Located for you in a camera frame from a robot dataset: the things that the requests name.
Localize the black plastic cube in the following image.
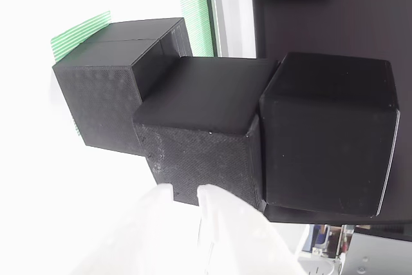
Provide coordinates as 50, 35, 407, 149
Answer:
258, 52, 402, 219
132, 56, 281, 210
51, 17, 194, 156

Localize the grey metal box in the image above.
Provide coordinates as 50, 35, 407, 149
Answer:
349, 232, 412, 275

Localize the green striped square sheet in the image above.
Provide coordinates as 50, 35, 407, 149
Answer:
50, 10, 112, 139

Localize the green striped paper strip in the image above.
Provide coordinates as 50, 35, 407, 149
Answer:
175, 0, 216, 58

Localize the black monitor screen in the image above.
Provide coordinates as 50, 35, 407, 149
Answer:
249, 0, 412, 242

